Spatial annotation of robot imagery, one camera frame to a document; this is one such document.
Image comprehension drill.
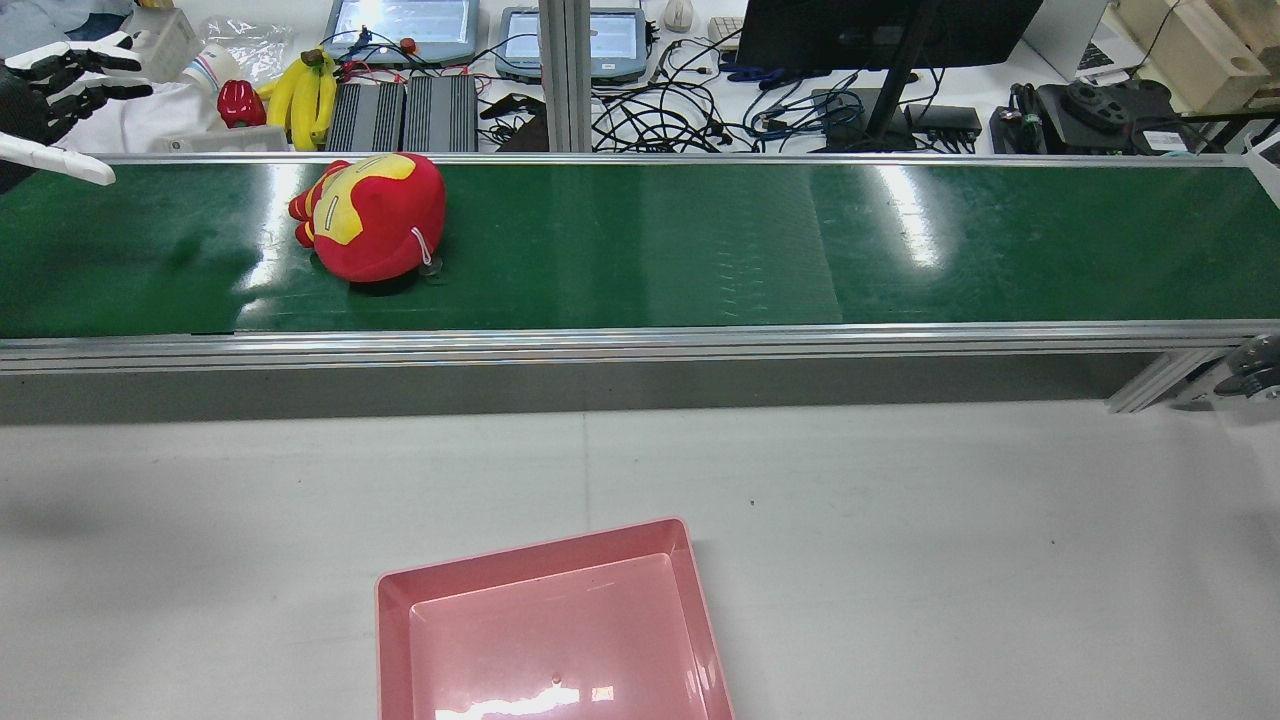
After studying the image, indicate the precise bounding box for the black finned power box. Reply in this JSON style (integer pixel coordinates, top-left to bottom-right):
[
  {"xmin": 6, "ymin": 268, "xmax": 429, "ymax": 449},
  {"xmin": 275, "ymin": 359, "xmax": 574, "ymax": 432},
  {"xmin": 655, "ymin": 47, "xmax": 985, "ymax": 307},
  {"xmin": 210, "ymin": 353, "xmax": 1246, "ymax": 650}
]
[
  {"xmin": 325, "ymin": 82, "xmax": 406, "ymax": 153},
  {"xmin": 403, "ymin": 75, "xmax": 480, "ymax": 153}
]

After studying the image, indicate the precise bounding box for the white cloth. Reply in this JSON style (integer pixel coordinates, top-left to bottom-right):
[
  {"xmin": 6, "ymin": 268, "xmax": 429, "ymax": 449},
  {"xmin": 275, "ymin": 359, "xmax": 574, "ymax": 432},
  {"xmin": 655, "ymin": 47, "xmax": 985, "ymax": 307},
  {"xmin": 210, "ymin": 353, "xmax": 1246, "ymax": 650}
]
[{"xmin": 55, "ymin": 75, "xmax": 229, "ymax": 156}]

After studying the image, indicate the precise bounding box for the red toy fruit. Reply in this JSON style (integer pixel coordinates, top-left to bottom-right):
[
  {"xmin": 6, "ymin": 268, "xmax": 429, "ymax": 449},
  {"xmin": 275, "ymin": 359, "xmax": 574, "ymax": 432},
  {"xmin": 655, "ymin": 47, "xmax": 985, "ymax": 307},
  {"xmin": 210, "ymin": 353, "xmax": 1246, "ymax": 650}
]
[{"xmin": 217, "ymin": 80, "xmax": 268, "ymax": 129}]

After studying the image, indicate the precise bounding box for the blue cable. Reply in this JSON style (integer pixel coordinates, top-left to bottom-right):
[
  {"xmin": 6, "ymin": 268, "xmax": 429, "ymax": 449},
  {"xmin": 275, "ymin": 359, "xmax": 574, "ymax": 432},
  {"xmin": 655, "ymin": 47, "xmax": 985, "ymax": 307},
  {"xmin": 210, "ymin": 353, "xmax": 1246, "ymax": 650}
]
[{"xmin": 720, "ymin": 60, "xmax": 861, "ymax": 136}]

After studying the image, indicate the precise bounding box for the aluminium profile post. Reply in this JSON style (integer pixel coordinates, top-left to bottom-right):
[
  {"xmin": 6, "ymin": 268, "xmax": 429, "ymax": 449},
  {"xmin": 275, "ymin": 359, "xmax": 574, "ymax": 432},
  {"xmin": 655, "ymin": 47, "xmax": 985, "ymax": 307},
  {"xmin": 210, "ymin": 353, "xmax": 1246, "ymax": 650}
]
[{"xmin": 538, "ymin": 0, "xmax": 593, "ymax": 154}]

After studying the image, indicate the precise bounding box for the red yellow plush toy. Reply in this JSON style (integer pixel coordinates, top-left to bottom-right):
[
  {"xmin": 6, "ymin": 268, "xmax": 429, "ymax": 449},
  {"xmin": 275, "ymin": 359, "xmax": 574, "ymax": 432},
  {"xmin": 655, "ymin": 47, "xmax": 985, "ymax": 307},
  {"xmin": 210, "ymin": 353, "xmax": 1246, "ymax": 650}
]
[{"xmin": 288, "ymin": 152, "xmax": 448, "ymax": 284}]

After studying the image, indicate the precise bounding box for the black hub box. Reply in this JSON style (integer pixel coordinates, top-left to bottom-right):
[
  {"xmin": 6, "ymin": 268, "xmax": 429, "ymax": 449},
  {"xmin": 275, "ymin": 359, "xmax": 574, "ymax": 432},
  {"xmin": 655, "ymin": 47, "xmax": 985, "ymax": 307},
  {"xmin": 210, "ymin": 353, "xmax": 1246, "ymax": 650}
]
[{"xmin": 908, "ymin": 103, "xmax": 984, "ymax": 143}]

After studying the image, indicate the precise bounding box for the silver laptop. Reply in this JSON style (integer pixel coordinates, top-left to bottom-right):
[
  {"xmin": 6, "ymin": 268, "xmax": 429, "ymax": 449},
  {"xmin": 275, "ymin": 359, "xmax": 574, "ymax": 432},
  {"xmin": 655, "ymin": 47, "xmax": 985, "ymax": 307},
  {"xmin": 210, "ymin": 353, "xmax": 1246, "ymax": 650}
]
[{"xmin": 1020, "ymin": 0, "xmax": 1141, "ymax": 83}]

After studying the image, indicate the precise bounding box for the wooden box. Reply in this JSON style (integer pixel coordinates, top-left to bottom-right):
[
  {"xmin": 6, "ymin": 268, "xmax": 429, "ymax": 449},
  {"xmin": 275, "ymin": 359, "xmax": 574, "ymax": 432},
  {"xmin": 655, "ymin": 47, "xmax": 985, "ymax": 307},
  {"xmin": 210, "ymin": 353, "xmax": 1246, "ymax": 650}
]
[{"xmin": 1112, "ymin": 0, "xmax": 1280, "ymax": 116}]

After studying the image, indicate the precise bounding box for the black handheld device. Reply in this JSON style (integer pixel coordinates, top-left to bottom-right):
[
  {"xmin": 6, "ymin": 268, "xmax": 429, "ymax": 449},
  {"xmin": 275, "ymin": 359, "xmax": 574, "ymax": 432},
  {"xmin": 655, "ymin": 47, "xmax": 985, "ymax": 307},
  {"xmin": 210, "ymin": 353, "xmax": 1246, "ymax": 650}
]
[{"xmin": 480, "ymin": 92, "xmax": 549, "ymax": 153}]

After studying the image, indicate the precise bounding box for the black cable tangle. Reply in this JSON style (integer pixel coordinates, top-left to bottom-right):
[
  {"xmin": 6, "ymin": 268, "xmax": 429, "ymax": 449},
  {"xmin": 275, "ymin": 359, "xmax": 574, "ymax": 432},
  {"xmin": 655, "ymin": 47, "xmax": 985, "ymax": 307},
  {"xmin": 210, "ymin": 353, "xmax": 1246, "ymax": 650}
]
[{"xmin": 590, "ymin": 35, "xmax": 741, "ymax": 153}]

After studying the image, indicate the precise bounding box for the yellow banana bunch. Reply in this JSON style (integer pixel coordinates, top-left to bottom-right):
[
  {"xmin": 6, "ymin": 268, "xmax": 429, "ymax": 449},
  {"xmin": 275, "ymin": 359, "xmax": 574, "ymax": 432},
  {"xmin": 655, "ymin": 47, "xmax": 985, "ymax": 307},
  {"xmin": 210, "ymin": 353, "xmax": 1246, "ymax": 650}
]
[{"xmin": 258, "ymin": 48, "xmax": 339, "ymax": 152}]

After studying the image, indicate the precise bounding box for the black controller device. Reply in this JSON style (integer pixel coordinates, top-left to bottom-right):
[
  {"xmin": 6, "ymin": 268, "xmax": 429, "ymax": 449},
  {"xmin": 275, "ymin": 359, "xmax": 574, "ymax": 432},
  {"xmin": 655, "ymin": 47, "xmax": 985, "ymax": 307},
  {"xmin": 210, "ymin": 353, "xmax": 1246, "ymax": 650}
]
[{"xmin": 990, "ymin": 78, "xmax": 1201, "ymax": 156}]

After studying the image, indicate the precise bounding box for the black computer monitor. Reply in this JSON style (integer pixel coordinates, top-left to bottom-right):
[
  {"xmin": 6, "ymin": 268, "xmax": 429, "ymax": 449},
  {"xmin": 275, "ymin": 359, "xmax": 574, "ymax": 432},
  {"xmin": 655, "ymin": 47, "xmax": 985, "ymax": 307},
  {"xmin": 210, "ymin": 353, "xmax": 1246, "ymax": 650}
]
[{"xmin": 735, "ymin": 0, "xmax": 1046, "ymax": 153}]

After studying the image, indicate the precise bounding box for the green conveyor belt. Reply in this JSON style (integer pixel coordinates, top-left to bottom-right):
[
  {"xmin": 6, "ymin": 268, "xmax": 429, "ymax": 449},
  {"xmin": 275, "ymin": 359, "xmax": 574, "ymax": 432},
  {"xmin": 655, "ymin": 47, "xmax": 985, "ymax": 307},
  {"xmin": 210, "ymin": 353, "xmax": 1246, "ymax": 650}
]
[{"xmin": 0, "ymin": 152, "xmax": 1280, "ymax": 413}]

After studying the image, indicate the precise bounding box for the flat grey box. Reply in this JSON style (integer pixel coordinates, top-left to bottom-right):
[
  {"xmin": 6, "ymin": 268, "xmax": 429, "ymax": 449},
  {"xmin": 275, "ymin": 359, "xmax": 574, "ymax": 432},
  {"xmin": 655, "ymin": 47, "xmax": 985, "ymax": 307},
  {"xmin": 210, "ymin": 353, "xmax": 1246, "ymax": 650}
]
[{"xmin": 160, "ymin": 125, "xmax": 291, "ymax": 154}]

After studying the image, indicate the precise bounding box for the striped paper cup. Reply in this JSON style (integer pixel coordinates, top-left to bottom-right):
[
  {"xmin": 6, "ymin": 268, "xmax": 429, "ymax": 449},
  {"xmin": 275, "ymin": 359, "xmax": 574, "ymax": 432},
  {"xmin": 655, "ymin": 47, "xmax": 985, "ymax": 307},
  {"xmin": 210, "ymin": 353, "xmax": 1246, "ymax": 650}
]
[{"xmin": 180, "ymin": 43, "xmax": 242, "ymax": 96}]

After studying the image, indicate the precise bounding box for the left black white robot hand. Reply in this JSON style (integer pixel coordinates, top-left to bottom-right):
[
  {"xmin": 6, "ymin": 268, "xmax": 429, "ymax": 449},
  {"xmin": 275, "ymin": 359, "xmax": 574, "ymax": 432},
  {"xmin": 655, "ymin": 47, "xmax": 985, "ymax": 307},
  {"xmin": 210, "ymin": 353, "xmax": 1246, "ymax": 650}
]
[{"xmin": 0, "ymin": 40, "xmax": 154, "ymax": 196}]

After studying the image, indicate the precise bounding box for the pink plastic basket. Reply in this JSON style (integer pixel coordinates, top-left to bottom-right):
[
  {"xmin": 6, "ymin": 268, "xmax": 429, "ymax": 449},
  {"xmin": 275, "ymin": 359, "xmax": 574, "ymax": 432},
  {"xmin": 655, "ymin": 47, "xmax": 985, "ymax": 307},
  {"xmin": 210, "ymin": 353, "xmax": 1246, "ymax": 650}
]
[{"xmin": 376, "ymin": 517, "xmax": 736, "ymax": 720}]

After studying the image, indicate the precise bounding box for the grey caster wheel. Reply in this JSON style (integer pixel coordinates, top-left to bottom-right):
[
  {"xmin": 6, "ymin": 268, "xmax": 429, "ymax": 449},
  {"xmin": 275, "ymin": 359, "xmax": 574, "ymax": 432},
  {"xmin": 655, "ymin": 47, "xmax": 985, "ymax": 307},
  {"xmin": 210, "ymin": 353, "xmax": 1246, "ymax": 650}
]
[{"xmin": 1212, "ymin": 333, "xmax": 1280, "ymax": 403}]

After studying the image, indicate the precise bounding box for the clear plastic bag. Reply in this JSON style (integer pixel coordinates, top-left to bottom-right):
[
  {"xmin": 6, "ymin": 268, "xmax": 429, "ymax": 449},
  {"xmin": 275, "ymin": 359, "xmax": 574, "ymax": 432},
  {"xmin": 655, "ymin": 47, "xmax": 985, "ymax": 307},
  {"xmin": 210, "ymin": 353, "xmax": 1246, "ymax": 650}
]
[{"xmin": 205, "ymin": 17, "xmax": 296, "ymax": 76}]

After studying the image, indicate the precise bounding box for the grey teach pendant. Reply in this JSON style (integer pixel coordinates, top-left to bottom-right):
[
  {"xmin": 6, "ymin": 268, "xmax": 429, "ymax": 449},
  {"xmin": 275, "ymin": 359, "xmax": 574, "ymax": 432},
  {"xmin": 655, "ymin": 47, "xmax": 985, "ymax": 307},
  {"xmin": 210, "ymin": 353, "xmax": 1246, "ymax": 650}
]
[
  {"xmin": 495, "ymin": 6, "xmax": 651, "ymax": 85},
  {"xmin": 322, "ymin": 0, "xmax": 481, "ymax": 68}
]

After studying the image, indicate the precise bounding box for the blue cloth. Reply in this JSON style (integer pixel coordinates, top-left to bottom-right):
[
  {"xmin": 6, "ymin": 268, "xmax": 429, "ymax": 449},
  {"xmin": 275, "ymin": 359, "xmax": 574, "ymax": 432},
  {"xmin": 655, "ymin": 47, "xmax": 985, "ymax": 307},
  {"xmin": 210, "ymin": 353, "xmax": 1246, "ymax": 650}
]
[{"xmin": 0, "ymin": 0, "xmax": 136, "ymax": 61}]

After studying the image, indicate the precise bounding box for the clear plastic box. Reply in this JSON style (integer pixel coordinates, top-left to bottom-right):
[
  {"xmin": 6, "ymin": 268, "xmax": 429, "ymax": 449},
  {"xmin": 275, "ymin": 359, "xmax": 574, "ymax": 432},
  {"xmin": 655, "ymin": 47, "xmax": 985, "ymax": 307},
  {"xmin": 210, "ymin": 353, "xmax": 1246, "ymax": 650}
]
[{"xmin": 120, "ymin": 7, "xmax": 201, "ymax": 83}]

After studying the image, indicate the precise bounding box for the red test lead cable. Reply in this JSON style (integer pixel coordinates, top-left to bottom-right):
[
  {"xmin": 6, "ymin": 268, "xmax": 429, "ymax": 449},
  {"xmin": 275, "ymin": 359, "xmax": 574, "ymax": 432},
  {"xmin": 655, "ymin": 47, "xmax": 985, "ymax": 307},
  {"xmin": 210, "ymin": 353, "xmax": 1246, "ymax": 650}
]
[{"xmin": 335, "ymin": 38, "xmax": 491, "ymax": 93}]

